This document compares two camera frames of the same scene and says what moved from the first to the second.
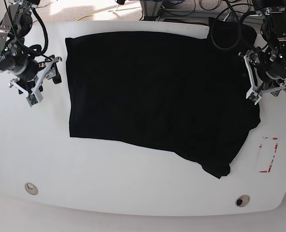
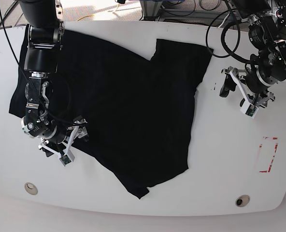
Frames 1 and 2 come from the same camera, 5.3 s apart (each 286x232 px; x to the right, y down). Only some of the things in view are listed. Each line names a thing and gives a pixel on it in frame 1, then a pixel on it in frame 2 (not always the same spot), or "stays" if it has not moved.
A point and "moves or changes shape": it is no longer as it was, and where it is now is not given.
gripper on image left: [32, 74] → [61, 143]
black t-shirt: [187, 94] moves or changes shape
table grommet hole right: [242, 200] stays
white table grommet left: [31, 188] stays
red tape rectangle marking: [276, 148] stays
